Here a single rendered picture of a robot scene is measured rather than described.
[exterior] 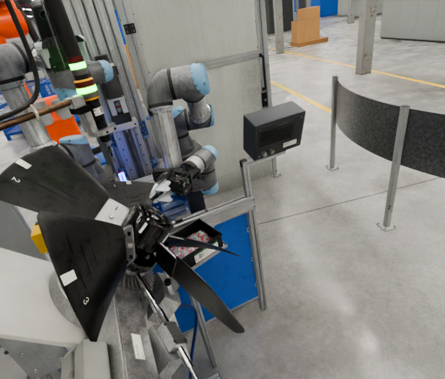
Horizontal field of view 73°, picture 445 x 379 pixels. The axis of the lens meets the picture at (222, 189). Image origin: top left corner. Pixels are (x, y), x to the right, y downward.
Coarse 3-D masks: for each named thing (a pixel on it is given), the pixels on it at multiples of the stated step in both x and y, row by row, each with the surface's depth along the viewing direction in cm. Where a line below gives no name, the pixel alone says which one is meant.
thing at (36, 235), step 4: (32, 228) 114; (36, 228) 113; (32, 232) 111; (36, 232) 111; (40, 232) 110; (32, 236) 109; (36, 236) 110; (40, 236) 110; (32, 240) 110; (36, 240) 110; (40, 240) 111; (36, 244) 111; (40, 244) 112; (44, 244) 112; (40, 248) 112; (44, 248) 113; (44, 252) 114
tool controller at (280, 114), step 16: (256, 112) 133; (272, 112) 132; (288, 112) 132; (304, 112) 132; (256, 128) 126; (272, 128) 129; (288, 128) 134; (256, 144) 132; (272, 144) 136; (288, 144) 141
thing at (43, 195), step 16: (16, 160) 73; (32, 160) 75; (48, 160) 77; (64, 160) 79; (0, 176) 68; (32, 176) 72; (48, 176) 74; (64, 176) 76; (80, 176) 78; (0, 192) 67; (16, 192) 68; (32, 192) 70; (48, 192) 72; (64, 192) 74; (80, 192) 76; (96, 192) 78; (32, 208) 69; (48, 208) 71; (64, 208) 73; (80, 208) 74; (96, 208) 76
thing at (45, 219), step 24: (48, 216) 49; (72, 216) 54; (48, 240) 46; (72, 240) 51; (96, 240) 57; (120, 240) 66; (72, 264) 49; (96, 264) 55; (120, 264) 65; (72, 288) 47; (96, 288) 53; (96, 312) 51; (96, 336) 49
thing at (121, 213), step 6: (108, 204) 78; (114, 204) 79; (120, 204) 80; (102, 210) 77; (108, 210) 78; (114, 210) 78; (120, 210) 79; (126, 210) 80; (102, 216) 77; (108, 216) 77; (114, 216) 78; (120, 216) 78; (126, 216) 79; (108, 222) 77; (114, 222) 77; (120, 222) 78
